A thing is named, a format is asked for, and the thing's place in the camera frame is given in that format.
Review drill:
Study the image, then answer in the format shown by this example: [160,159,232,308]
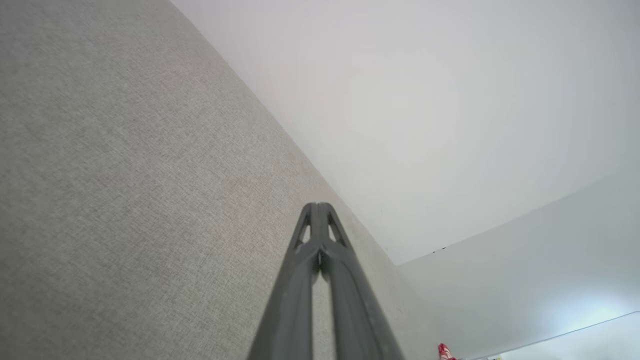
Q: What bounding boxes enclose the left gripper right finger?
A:
[317,202,406,360]

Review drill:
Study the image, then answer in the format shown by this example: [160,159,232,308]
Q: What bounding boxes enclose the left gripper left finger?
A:
[247,202,321,360]

